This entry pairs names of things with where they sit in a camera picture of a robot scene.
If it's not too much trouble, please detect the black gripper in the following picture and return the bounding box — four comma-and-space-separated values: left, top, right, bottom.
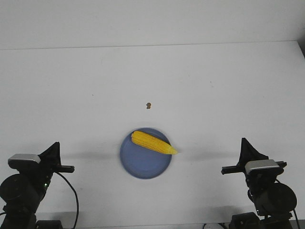
19, 142, 74, 188
221, 137, 287, 184

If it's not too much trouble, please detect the yellow corn cob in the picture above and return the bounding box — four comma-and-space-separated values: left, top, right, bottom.
131, 131, 178, 155

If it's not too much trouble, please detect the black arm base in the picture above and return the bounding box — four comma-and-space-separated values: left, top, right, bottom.
35, 220, 63, 229
229, 212, 260, 229

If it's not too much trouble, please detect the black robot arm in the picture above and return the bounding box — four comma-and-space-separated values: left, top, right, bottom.
221, 138, 297, 229
0, 142, 75, 229

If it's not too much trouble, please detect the blue round plate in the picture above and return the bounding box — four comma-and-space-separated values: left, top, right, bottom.
119, 133, 172, 179

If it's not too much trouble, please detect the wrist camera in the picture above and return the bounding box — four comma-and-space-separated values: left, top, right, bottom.
245, 159, 280, 175
8, 154, 41, 171

